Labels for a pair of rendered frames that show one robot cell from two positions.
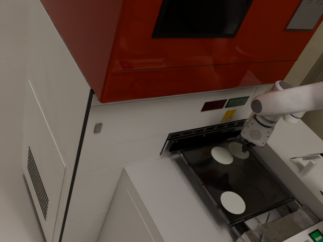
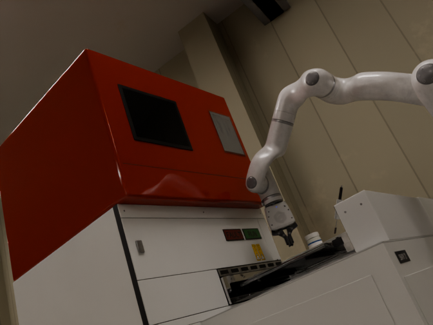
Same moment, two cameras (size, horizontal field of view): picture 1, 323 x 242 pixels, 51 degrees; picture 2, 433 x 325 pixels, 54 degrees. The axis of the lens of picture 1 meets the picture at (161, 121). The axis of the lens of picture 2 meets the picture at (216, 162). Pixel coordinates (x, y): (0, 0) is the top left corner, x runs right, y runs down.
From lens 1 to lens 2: 1.23 m
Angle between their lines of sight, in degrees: 62
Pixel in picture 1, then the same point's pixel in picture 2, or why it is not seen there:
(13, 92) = not seen: outside the picture
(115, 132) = (160, 257)
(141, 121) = (177, 245)
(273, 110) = (259, 168)
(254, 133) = (278, 216)
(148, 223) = (263, 309)
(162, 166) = not seen: hidden behind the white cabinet
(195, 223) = not seen: hidden behind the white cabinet
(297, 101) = (266, 151)
